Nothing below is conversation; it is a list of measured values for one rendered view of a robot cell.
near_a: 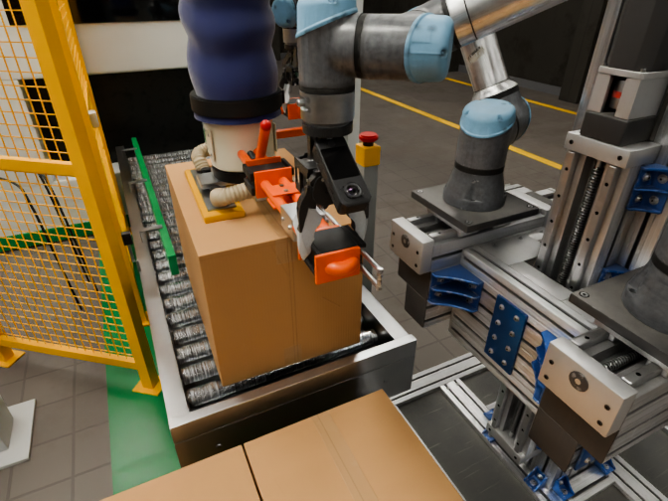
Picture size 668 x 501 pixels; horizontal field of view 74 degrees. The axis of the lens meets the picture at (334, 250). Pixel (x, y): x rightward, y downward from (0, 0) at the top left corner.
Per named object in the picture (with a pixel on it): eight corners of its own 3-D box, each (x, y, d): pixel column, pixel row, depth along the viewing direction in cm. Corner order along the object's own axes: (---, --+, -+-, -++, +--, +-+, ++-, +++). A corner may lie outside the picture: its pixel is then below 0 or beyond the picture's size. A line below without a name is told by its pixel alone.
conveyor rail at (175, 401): (121, 174, 295) (114, 146, 285) (130, 173, 297) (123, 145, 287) (181, 470, 117) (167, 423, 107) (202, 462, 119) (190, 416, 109)
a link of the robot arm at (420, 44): (459, 9, 57) (376, 8, 60) (451, 15, 48) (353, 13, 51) (450, 74, 61) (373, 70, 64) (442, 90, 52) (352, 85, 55)
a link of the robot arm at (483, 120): (446, 163, 106) (454, 105, 99) (466, 148, 116) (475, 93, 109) (497, 174, 100) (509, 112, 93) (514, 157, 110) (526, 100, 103)
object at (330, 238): (297, 258, 74) (296, 232, 72) (338, 249, 77) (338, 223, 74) (316, 285, 68) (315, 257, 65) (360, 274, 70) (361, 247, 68)
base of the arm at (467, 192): (476, 183, 121) (482, 147, 116) (518, 204, 110) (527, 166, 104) (430, 193, 116) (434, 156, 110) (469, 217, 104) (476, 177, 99)
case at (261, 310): (186, 269, 162) (164, 164, 141) (290, 246, 176) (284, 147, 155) (223, 387, 115) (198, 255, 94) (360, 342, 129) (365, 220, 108)
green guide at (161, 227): (121, 152, 289) (117, 138, 284) (138, 149, 292) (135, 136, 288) (150, 280, 165) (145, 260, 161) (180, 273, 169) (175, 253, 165)
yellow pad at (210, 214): (185, 175, 133) (182, 159, 131) (219, 170, 137) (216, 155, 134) (205, 225, 107) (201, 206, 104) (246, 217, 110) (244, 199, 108)
